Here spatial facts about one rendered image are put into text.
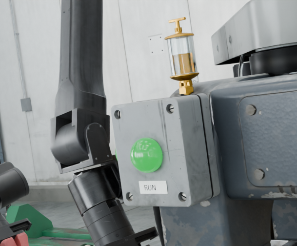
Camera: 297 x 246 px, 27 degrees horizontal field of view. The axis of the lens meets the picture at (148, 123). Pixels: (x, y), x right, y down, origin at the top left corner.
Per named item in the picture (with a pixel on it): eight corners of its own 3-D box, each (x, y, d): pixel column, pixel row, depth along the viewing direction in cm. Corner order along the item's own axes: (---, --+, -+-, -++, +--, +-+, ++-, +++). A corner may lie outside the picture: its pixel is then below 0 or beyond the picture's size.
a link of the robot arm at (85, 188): (57, 183, 87) (77, 165, 83) (94, 174, 92) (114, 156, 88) (77, 227, 85) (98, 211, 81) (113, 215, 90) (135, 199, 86)
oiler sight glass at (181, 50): (166, 76, 59) (161, 40, 58) (181, 74, 60) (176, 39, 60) (187, 73, 57) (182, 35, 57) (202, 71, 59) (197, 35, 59)
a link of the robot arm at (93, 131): (48, 137, 89) (83, 124, 83) (107, 126, 97) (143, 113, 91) (68, 218, 88) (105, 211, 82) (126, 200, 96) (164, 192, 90)
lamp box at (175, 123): (123, 206, 54) (109, 106, 54) (154, 194, 58) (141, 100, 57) (191, 207, 50) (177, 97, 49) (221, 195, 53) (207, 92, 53)
